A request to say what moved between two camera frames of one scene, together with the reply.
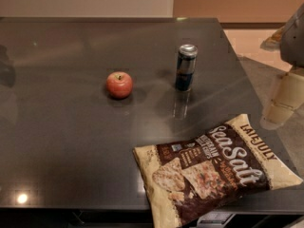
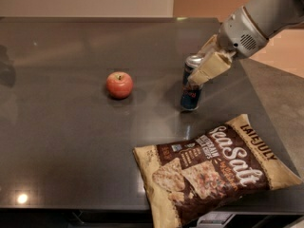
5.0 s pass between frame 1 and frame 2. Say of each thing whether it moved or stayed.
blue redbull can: moved
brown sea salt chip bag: stayed
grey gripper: moved
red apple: stayed
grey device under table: stayed
